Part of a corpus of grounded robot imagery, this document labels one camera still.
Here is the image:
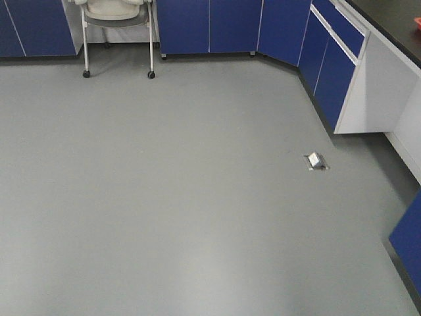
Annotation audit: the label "blue cabinet corner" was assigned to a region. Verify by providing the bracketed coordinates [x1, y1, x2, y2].
[389, 191, 420, 296]

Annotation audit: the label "red plastic tray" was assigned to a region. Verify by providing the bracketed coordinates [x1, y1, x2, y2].
[414, 17, 421, 30]

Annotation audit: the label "blue side bench cabinet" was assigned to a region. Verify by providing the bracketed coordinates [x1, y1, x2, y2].
[298, 1, 420, 178]

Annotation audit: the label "near floor socket box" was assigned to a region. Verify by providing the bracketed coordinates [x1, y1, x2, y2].
[303, 151, 330, 171]

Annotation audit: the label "white rolling chair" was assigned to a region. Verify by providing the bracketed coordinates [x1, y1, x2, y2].
[73, 0, 155, 79]

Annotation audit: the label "blue wall cabinets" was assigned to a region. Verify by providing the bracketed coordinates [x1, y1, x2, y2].
[1, 1, 310, 65]

